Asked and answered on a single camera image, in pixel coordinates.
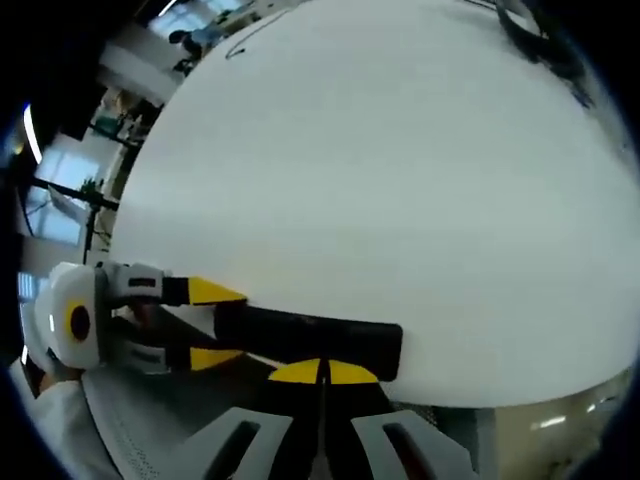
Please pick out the black tripod pole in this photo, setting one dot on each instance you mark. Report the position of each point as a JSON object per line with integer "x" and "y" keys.
{"x": 75, "y": 195}

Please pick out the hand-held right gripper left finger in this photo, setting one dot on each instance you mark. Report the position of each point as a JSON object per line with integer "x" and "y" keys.
{"x": 280, "y": 440}

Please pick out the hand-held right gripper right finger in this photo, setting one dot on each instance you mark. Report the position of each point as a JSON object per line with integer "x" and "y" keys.
{"x": 365, "y": 440}

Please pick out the black remote control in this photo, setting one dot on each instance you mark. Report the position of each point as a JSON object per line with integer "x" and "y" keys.
{"x": 310, "y": 337}

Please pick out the black monitor screen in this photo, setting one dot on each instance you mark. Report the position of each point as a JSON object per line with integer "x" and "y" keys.
{"x": 80, "y": 117}

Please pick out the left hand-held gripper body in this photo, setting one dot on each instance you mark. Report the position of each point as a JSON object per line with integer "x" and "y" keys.
{"x": 75, "y": 320}

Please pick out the person's grey clothing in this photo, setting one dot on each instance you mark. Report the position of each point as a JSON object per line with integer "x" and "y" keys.
{"x": 150, "y": 425}

